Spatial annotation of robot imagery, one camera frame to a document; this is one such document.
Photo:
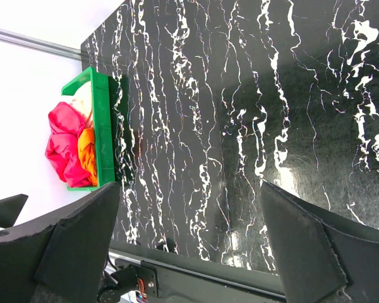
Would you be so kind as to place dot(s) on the orange t shirt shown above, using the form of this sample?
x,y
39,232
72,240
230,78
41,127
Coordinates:
x,y
86,154

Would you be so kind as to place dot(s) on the magenta t shirt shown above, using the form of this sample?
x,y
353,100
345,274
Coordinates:
x,y
66,125

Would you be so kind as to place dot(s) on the aluminium frame rail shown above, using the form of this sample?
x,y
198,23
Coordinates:
x,y
41,45

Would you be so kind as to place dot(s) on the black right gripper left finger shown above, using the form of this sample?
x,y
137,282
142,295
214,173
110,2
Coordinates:
x,y
62,252

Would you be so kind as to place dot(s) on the green plastic bin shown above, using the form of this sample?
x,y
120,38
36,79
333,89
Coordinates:
x,y
101,123

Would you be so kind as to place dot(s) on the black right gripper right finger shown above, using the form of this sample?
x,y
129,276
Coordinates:
x,y
321,256

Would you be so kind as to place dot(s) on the white t shirt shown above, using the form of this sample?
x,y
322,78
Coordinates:
x,y
83,104

